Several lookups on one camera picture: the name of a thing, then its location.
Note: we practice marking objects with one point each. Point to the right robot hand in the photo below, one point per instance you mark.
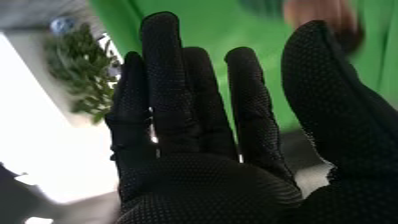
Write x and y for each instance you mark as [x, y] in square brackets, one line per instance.
[202, 186]

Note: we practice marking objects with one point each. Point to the person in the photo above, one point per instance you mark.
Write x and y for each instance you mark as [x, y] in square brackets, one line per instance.
[308, 11]

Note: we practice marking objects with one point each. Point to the green plant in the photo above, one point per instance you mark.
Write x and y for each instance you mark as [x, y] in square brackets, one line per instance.
[83, 73]

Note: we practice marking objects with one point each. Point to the blue white vase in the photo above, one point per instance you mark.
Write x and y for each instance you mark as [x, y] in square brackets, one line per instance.
[63, 25]

